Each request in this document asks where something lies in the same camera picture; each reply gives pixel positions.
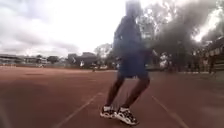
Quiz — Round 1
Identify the distant row of buildings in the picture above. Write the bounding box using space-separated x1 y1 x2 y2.
0 51 114 70

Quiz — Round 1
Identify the red running track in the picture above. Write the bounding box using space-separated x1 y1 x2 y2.
0 65 224 128

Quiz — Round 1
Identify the group of large trees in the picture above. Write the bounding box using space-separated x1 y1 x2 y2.
138 0 224 72

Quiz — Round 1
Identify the person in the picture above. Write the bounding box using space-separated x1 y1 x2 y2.
99 0 160 127

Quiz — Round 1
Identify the group of people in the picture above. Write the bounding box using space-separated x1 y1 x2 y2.
158 49 218 75

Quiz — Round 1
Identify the roofed shelter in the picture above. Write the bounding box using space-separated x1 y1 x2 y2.
199 35 224 73

